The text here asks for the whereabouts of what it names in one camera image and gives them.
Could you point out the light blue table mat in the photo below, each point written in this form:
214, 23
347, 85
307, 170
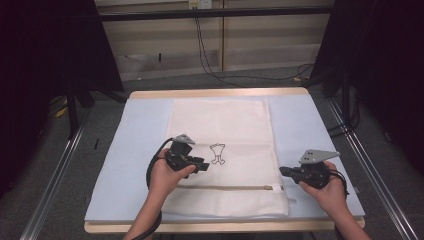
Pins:
140, 150

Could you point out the person's left hand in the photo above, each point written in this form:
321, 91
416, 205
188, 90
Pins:
166, 180

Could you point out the small black floor object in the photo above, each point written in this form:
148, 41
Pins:
96, 143

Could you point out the metal floor rail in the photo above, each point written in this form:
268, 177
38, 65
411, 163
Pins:
50, 190
376, 173

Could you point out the black curtain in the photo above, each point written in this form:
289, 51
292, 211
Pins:
383, 66
40, 60

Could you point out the person's right hand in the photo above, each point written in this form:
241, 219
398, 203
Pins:
328, 196

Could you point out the white mesh laundry bag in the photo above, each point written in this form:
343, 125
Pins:
230, 126

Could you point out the white wall outlet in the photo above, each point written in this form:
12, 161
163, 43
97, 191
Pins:
200, 4

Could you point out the black stand legs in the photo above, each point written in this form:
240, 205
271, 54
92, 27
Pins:
346, 106
72, 113

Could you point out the black horizontal bar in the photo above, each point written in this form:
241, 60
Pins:
213, 13

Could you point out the wooden table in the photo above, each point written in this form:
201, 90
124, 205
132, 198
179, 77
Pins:
216, 92

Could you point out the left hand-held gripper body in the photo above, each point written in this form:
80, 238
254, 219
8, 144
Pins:
180, 155

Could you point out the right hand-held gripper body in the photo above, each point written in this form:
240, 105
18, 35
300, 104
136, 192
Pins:
315, 173

